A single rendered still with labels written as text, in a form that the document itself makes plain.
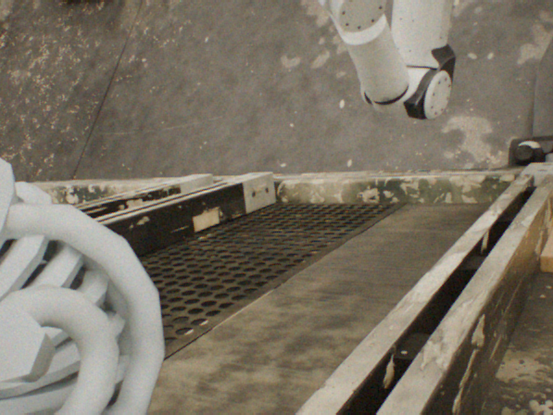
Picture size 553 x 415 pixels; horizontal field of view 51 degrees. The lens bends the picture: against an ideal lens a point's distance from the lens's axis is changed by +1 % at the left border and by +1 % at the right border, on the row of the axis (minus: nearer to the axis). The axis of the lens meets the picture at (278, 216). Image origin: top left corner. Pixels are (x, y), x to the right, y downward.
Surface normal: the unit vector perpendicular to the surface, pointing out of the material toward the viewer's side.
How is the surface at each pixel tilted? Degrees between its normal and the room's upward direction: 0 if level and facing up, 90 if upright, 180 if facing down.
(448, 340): 57
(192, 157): 0
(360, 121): 0
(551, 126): 0
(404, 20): 46
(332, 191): 33
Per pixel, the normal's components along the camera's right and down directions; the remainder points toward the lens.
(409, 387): -0.11, -0.98
